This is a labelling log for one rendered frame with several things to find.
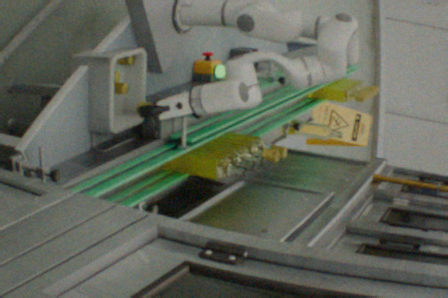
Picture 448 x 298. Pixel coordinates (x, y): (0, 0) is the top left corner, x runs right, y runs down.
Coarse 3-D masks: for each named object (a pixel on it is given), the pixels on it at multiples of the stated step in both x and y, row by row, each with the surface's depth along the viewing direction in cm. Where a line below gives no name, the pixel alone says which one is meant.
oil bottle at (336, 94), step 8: (320, 88) 302; (328, 88) 300; (336, 88) 301; (312, 96) 305; (320, 96) 303; (328, 96) 301; (336, 96) 299; (344, 96) 297; (352, 96) 297; (360, 96) 295
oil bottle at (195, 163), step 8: (192, 152) 202; (200, 152) 203; (176, 160) 202; (184, 160) 200; (192, 160) 199; (200, 160) 198; (208, 160) 197; (216, 160) 196; (224, 160) 197; (168, 168) 204; (176, 168) 202; (184, 168) 201; (192, 168) 200; (200, 168) 198; (208, 168) 197; (216, 168) 196; (224, 168) 195; (200, 176) 199; (208, 176) 198; (216, 176) 197; (224, 176) 196
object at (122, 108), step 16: (112, 64) 181; (144, 64) 196; (112, 80) 182; (128, 80) 199; (144, 80) 197; (112, 96) 184; (128, 96) 200; (144, 96) 199; (112, 112) 185; (128, 112) 201; (112, 128) 186; (128, 128) 194
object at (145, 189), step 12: (288, 108) 284; (300, 108) 286; (312, 108) 290; (264, 120) 264; (276, 120) 266; (288, 120) 267; (240, 132) 247; (252, 132) 249; (264, 132) 248; (144, 180) 196; (156, 180) 197; (168, 180) 197; (120, 192) 186; (132, 192) 187; (144, 192) 187; (156, 192) 189; (120, 204) 177; (132, 204) 178
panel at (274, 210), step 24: (216, 192) 214; (240, 192) 216; (264, 192) 217; (288, 192) 217; (312, 192) 216; (192, 216) 196; (216, 216) 197; (240, 216) 197; (264, 216) 198; (288, 216) 197; (312, 216) 199; (288, 240) 184
